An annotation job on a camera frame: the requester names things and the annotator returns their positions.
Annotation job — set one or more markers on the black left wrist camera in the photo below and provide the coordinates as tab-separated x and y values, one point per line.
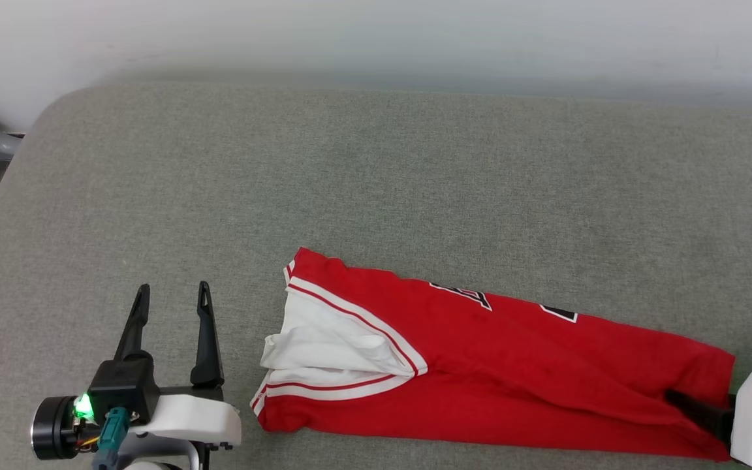
121	388

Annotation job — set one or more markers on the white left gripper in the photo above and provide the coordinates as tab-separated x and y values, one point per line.
193	418

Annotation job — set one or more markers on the red and white basketball jersey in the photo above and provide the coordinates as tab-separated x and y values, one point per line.
513	378

